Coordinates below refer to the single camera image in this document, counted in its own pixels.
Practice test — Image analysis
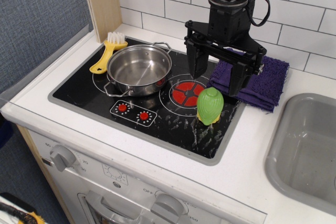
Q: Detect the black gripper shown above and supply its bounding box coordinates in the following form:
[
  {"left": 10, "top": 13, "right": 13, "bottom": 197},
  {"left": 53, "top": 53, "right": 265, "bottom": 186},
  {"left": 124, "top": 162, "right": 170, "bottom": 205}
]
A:
[{"left": 185, "top": 7, "right": 267, "bottom": 97}]

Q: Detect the stainless steel pot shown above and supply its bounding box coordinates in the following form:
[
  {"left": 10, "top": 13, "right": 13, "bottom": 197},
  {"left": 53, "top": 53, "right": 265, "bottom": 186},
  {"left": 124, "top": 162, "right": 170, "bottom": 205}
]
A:
[{"left": 103, "top": 42, "right": 173, "bottom": 97}]

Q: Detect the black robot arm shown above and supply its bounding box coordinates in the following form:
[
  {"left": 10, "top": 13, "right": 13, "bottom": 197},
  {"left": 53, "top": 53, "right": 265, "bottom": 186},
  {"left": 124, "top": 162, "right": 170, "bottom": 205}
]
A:
[{"left": 185, "top": 0, "right": 270, "bottom": 97}]

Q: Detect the green toy vegetable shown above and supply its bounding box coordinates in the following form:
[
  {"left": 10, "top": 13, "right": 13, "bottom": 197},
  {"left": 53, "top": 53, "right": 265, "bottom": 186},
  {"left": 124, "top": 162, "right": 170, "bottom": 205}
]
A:
[{"left": 197, "top": 87, "right": 224, "bottom": 126}]

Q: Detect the purple folded towel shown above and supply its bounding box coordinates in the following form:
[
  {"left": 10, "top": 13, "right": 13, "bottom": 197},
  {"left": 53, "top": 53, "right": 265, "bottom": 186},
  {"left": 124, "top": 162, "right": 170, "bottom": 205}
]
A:
[{"left": 207, "top": 56, "right": 289, "bottom": 113}]

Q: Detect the black toy stovetop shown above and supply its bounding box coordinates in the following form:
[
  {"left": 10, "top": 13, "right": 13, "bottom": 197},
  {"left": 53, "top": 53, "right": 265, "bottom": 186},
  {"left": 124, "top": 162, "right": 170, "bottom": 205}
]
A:
[{"left": 48, "top": 46, "right": 245, "bottom": 165}]

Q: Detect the yellow dish brush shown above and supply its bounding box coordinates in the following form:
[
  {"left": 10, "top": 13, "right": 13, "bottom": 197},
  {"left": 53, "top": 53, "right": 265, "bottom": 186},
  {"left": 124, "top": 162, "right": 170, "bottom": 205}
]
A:
[{"left": 89, "top": 32, "right": 128, "bottom": 74}]

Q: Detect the grey sink basin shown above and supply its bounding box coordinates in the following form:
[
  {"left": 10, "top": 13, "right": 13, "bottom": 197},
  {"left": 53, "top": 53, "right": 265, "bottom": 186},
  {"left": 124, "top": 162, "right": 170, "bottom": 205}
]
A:
[{"left": 265, "top": 93, "right": 335, "bottom": 215}]

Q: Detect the grey right oven knob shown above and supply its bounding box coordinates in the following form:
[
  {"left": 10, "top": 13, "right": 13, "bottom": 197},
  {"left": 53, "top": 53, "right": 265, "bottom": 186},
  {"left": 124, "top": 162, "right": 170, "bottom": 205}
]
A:
[{"left": 150, "top": 194, "right": 184, "bottom": 223}]

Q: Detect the grey oven knob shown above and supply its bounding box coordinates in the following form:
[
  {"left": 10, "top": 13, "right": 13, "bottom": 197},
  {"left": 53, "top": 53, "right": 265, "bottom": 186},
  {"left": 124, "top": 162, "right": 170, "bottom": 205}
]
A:
[
  {"left": 150, "top": 194, "right": 184, "bottom": 223},
  {"left": 50, "top": 145, "right": 76, "bottom": 172}
]

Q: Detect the grey left oven knob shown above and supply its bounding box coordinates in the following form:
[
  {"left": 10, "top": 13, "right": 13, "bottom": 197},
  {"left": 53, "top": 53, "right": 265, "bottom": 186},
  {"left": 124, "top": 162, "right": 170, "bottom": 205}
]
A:
[{"left": 50, "top": 145, "right": 76, "bottom": 172}]

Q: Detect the yellow black object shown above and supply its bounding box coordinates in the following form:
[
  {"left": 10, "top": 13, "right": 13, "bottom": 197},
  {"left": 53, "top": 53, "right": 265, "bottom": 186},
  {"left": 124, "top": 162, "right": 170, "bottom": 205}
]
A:
[{"left": 1, "top": 193, "right": 46, "bottom": 223}]

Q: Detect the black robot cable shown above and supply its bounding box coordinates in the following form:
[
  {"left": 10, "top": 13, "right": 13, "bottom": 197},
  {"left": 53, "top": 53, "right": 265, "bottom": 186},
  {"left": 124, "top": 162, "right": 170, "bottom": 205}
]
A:
[{"left": 248, "top": 0, "right": 271, "bottom": 28}]

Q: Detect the wooden side post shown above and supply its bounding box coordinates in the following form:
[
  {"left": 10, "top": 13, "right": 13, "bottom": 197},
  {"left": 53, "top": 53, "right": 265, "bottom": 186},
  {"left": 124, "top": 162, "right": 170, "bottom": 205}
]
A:
[{"left": 87, "top": 0, "right": 122, "bottom": 43}]

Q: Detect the grey oven door handle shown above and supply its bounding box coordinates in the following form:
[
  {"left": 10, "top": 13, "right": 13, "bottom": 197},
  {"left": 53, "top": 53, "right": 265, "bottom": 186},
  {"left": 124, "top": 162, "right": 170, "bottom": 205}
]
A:
[{"left": 85, "top": 190, "right": 155, "bottom": 223}]

